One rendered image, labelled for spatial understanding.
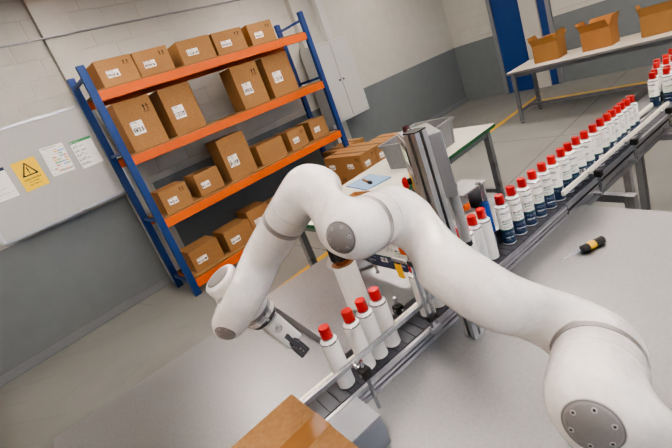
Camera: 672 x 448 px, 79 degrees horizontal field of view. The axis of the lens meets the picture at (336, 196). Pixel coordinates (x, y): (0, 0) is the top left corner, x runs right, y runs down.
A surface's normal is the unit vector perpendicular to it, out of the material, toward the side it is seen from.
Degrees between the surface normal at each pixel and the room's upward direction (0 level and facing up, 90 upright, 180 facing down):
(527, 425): 0
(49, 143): 90
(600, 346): 16
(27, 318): 90
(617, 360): 33
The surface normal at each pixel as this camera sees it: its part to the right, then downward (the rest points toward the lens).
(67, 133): 0.65, 0.00
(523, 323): 0.29, 0.52
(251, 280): 0.31, -0.14
